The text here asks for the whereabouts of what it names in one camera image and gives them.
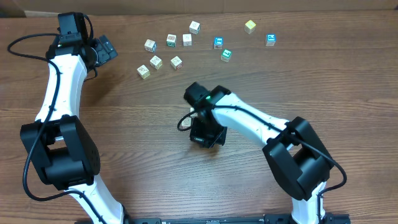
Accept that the white block red trim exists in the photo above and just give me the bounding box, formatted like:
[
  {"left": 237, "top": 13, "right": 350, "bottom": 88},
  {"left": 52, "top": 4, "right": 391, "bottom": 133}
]
[{"left": 180, "top": 117, "right": 192, "bottom": 129}]

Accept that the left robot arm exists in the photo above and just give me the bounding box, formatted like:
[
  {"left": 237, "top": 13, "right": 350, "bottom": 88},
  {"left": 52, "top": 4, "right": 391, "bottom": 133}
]
[{"left": 20, "top": 12, "right": 130, "bottom": 223}]

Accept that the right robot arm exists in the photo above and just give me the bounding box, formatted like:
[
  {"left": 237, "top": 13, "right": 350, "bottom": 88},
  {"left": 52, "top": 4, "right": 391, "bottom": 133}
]
[{"left": 183, "top": 82, "right": 333, "bottom": 223}]

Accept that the white block blue side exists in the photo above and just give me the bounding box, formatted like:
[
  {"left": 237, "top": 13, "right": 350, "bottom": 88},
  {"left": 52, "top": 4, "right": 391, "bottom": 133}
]
[{"left": 144, "top": 39, "right": 157, "bottom": 53}]

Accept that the white X block yellow side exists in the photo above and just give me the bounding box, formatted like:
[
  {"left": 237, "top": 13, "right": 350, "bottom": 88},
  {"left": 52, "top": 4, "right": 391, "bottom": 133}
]
[{"left": 150, "top": 55, "right": 163, "bottom": 70}]

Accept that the white block green side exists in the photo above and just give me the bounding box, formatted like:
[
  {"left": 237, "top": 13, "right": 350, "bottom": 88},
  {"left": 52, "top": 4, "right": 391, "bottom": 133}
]
[{"left": 166, "top": 34, "right": 177, "bottom": 47}]

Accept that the white block red side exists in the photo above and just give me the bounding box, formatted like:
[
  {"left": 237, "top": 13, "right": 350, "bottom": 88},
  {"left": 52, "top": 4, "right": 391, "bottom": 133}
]
[{"left": 170, "top": 56, "right": 183, "bottom": 70}]

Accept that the green L block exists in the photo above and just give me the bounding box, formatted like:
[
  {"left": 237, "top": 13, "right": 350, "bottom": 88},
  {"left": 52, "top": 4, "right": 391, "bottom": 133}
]
[{"left": 220, "top": 49, "right": 233, "bottom": 62}]

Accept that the plain white number block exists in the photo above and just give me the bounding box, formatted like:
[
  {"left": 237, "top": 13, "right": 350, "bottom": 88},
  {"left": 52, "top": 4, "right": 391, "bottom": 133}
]
[{"left": 182, "top": 34, "right": 192, "bottom": 47}]

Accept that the blue T block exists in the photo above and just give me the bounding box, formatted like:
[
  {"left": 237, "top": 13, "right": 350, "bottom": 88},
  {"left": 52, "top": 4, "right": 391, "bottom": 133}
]
[{"left": 213, "top": 37, "right": 223, "bottom": 49}]

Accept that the white block top centre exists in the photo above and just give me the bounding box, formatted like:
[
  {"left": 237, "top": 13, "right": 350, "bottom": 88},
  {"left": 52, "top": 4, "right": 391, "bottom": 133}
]
[{"left": 189, "top": 21, "right": 200, "bottom": 35}]

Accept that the yellow top block far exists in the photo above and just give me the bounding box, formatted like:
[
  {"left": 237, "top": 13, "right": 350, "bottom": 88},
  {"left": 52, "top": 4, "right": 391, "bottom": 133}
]
[{"left": 244, "top": 20, "right": 256, "bottom": 34}]

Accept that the blue P block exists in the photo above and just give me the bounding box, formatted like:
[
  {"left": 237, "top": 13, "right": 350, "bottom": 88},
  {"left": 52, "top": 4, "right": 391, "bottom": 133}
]
[{"left": 266, "top": 34, "right": 276, "bottom": 47}]

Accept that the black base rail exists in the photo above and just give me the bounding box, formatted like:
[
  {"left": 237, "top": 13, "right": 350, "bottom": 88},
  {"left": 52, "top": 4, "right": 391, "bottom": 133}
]
[{"left": 125, "top": 213, "right": 351, "bottom": 224}]

